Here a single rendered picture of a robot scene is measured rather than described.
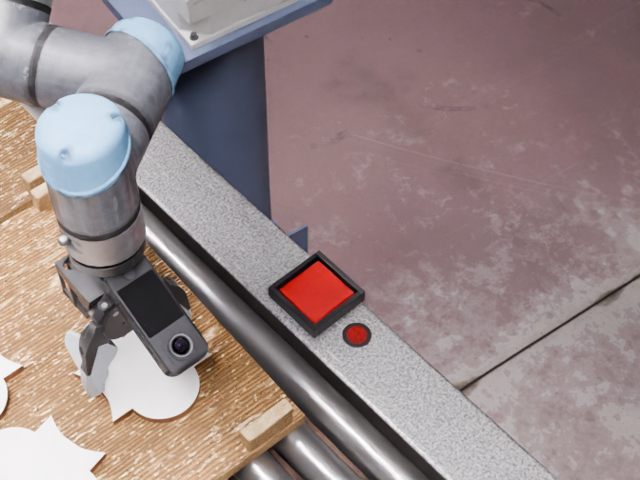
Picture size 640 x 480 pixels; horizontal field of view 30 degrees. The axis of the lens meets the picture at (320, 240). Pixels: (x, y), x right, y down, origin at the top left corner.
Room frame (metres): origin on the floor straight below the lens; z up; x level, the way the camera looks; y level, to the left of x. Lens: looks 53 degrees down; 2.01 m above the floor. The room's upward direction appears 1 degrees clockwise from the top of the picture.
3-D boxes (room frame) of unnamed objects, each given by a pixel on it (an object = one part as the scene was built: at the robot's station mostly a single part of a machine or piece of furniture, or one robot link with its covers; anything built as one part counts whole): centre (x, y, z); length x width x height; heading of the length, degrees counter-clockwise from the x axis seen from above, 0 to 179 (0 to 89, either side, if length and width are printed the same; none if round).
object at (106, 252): (0.65, 0.20, 1.16); 0.08 x 0.08 x 0.05
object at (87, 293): (0.65, 0.20, 1.08); 0.09 x 0.08 x 0.12; 40
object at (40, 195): (0.86, 0.30, 0.95); 0.06 x 0.02 x 0.03; 130
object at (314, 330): (0.74, 0.00, 0.92); 0.08 x 0.08 x 0.02; 43
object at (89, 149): (0.65, 0.20, 1.24); 0.09 x 0.08 x 0.11; 166
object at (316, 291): (0.74, 0.00, 0.92); 0.06 x 0.06 x 0.01; 43
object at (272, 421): (0.56, 0.05, 0.95); 0.06 x 0.02 x 0.03; 130
